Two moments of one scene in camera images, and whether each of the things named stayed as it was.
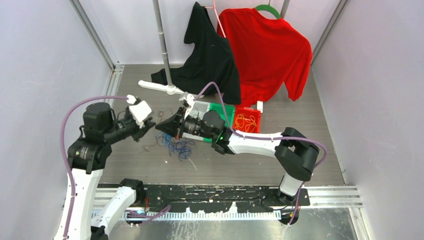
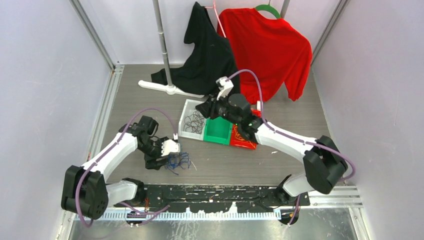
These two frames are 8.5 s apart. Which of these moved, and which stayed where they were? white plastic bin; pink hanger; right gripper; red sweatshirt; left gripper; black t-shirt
Moved: right gripper; left gripper
Stayed: red sweatshirt; pink hanger; white plastic bin; black t-shirt
